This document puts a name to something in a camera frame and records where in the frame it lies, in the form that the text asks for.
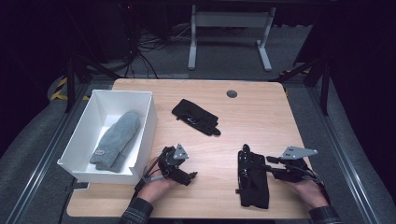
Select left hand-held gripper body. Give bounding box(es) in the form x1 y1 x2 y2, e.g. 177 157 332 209
157 143 191 187

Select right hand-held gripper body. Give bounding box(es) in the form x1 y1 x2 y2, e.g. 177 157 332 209
273 146 318 184

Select black glove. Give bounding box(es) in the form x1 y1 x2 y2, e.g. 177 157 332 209
234 143 271 210
171 98 222 137

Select grey mitten with label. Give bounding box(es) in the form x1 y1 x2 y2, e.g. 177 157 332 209
89 111 142 172

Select white box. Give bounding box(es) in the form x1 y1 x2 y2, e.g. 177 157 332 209
57 89 158 186

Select person's left hand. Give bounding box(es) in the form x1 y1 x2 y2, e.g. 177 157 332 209
136 156 177 203

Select person's right hand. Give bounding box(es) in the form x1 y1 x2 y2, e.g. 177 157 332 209
287 177 331 209

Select black tripod stand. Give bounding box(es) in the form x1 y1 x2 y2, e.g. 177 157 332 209
268 57 332 117
64 53 123 114

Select yellow black hazard tape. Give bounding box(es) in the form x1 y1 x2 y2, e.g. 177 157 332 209
50 77 92 102

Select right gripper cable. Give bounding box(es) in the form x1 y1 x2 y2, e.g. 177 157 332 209
292 163 332 204

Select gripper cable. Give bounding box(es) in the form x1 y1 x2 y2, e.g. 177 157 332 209
292 163 332 204
134 155 171 200

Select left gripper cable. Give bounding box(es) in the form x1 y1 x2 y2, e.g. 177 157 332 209
134 155 171 200

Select aluminium floor rail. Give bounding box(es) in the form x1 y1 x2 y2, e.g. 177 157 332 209
306 86 380 224
5 83 92 224

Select tangle of black floor cables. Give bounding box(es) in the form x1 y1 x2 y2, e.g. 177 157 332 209
122 21 194 79

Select white metal desk frame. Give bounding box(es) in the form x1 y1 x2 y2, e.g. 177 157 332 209
187 4 277 72

